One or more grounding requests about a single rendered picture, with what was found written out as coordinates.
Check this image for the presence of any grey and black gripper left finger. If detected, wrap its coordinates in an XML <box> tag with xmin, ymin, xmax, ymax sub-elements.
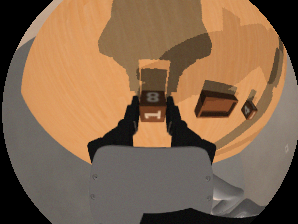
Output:
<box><xmin>87</xmin><ymin>95</ymin><xmax>140</xmax><ymax>163</ymax></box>

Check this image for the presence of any brown rectangular tray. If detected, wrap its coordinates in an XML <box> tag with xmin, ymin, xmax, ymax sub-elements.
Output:
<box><xmin>194</xmin><ymin>90</ymin><xmax>238</xmax><ymax>118</ymax></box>

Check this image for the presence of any brown cube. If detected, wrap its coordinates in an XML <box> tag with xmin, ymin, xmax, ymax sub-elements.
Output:
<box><xmin>139</xmin><ymin>90</ymin><xmax>167</xmax><ymax>122</ymax></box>
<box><xmin>241</xmin><ymin>100</ymin><xmax>258</xmax><ymax>120</ymax></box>

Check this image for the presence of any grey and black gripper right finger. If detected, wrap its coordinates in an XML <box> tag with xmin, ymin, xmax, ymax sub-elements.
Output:
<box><xmin>165</xmin><ymin>96</ymin><xmax>216</xmax><ymax>165</ymax></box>

